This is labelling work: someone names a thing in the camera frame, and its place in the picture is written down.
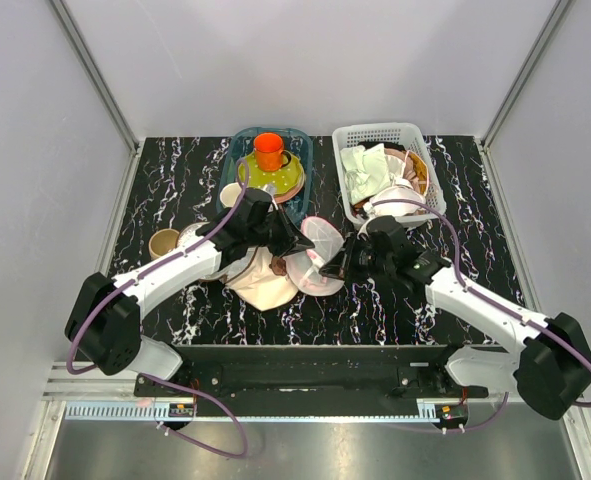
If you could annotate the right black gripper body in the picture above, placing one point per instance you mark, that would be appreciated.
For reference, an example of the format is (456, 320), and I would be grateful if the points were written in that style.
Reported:
(367, 262)

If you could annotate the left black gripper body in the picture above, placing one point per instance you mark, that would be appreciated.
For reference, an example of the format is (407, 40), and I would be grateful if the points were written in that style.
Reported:
(264, 235)

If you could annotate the white pink mesh laundry bag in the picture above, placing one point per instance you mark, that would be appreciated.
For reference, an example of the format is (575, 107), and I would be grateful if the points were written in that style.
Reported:
(304, 268)

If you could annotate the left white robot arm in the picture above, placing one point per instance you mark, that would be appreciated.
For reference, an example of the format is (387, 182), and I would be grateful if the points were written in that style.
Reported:
(105, 322)

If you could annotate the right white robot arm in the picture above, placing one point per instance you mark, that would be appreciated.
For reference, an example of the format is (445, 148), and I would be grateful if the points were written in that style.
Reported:
(545, 360)

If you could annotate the green cream mug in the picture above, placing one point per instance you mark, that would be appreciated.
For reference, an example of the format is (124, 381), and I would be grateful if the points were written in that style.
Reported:
(231, 195)

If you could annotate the pink plate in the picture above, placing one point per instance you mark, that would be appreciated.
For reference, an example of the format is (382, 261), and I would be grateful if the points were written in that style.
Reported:
(291, 193)

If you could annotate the yellow dotted plate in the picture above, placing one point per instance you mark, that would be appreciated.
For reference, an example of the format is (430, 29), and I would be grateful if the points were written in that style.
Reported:
(284, 179)

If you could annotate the orange mug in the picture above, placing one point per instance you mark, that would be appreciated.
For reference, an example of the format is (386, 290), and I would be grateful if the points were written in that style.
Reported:
(268, 150)

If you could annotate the brown garment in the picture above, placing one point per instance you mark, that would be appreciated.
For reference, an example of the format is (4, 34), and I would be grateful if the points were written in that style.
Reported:
(414, 174)

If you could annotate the pale green cloth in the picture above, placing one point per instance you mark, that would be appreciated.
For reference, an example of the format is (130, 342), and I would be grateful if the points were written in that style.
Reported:
(368, 170)

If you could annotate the tan cup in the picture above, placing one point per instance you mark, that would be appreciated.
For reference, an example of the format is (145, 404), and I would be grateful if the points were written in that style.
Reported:
(162, 242)

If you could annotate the teal plastic tray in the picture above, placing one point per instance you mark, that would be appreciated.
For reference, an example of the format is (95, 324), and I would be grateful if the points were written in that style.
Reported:
(295, 141)

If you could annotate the white plastic basket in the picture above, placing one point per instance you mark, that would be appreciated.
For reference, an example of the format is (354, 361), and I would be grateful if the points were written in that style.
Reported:
(402, 134)

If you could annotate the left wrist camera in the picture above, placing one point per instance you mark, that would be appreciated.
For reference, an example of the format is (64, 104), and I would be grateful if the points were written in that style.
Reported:
(270, 189)

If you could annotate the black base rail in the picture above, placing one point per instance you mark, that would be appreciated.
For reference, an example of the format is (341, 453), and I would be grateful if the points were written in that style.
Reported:
(318, 382)

